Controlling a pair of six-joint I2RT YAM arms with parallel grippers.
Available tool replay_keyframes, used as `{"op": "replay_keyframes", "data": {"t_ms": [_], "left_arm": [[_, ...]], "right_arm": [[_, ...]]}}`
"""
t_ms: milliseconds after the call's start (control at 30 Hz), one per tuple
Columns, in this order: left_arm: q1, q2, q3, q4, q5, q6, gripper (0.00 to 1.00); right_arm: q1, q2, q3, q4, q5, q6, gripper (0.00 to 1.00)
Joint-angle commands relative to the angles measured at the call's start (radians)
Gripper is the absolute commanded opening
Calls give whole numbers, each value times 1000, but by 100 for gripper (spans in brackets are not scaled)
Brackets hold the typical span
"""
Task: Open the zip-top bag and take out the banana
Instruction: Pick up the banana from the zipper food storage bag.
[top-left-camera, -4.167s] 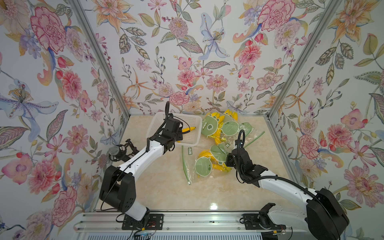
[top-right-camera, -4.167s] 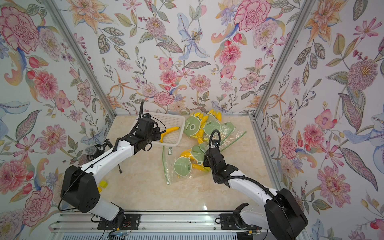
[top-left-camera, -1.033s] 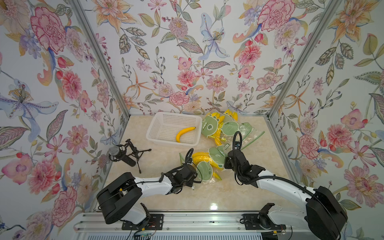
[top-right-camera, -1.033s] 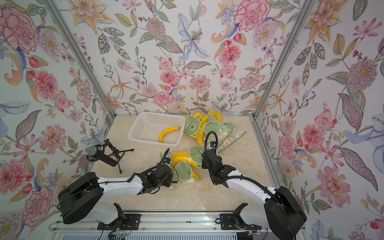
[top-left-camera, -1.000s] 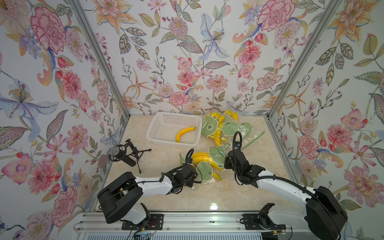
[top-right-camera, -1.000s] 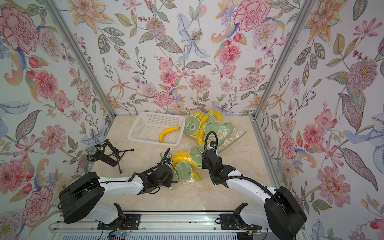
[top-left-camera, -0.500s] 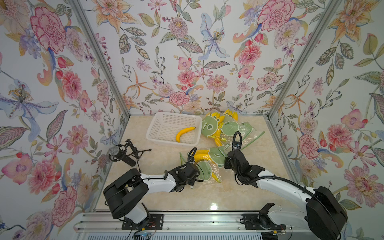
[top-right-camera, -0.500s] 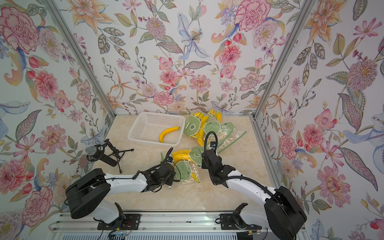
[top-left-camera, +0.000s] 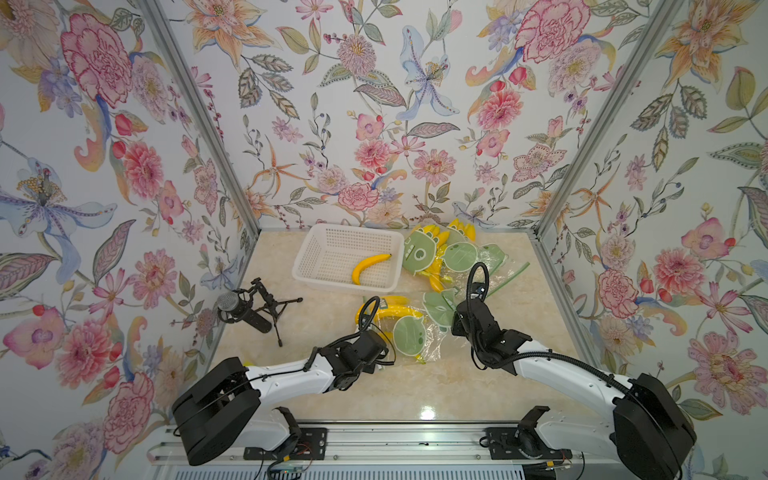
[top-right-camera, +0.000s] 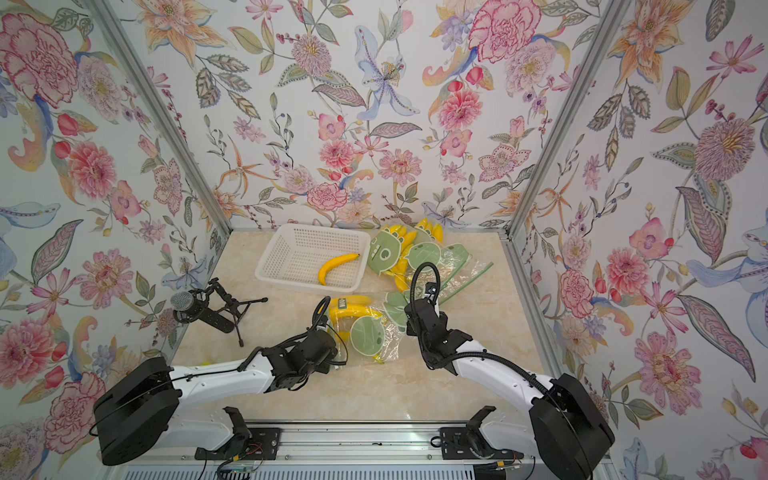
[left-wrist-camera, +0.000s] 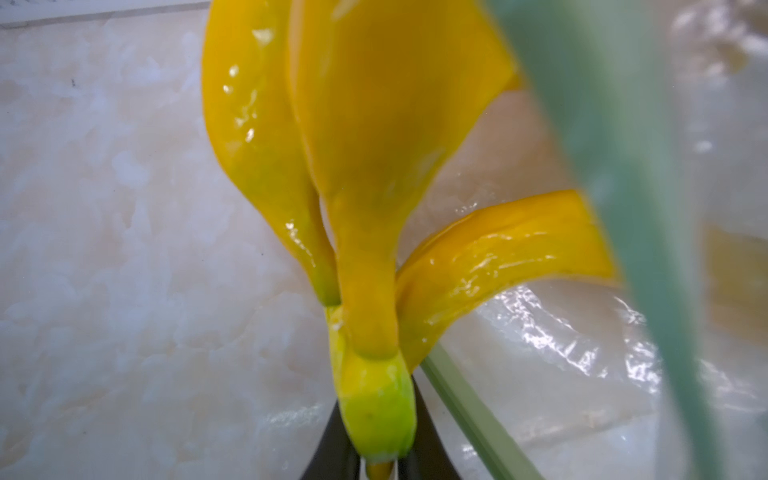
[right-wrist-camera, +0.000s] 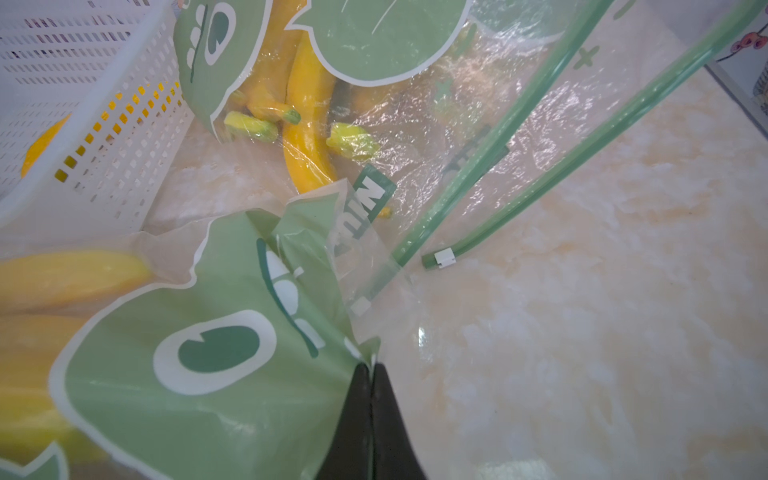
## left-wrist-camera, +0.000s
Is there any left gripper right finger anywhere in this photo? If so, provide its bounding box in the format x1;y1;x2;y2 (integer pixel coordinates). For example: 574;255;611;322
397;380;461;480

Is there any zip-top bag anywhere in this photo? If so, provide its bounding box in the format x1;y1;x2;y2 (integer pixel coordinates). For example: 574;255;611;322
401;1;767;479

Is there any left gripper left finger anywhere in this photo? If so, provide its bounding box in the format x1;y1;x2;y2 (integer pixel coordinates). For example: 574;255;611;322
300;403;361;480

